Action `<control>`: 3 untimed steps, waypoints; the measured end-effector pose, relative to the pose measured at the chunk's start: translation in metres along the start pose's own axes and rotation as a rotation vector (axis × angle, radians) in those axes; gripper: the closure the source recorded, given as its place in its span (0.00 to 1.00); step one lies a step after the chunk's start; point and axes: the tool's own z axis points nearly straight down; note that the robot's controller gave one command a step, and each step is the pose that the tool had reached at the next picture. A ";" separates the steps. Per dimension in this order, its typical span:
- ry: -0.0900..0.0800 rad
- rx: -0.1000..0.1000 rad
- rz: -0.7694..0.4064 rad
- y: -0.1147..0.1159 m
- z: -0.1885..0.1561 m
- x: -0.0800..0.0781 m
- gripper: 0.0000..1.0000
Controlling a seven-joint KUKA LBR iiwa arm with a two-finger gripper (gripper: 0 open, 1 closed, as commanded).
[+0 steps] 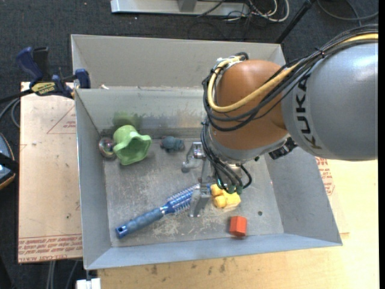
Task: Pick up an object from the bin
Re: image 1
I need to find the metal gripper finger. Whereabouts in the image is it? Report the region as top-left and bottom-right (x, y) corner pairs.
(188, 184), (212, 219)
(181, 141), (208, 173)

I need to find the yellow toy block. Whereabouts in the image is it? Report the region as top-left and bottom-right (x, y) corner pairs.
(209, 184), (242, 211)

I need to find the dark teal toy animal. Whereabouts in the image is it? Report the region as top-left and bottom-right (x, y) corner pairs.
(159, 135), (185, 154)

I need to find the orange-red block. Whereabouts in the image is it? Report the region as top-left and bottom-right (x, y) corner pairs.
(229, 216), (248, 238)

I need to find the blue hairbrush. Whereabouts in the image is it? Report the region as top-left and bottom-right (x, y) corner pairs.
(115, 184), (202, 240)

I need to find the grey metal bin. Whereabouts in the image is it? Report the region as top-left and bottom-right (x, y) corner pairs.
(70, 34), (343, 270)

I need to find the light green plastic cup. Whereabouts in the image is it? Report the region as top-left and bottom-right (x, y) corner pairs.
(112, 124), (153, 166)

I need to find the shiny clear glass ball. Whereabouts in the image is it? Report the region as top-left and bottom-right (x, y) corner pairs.
(98, 137), (117, 159)

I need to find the brown cardboard board red print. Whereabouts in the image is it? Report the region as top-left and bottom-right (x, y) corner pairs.
(17, 81), (351, 264)

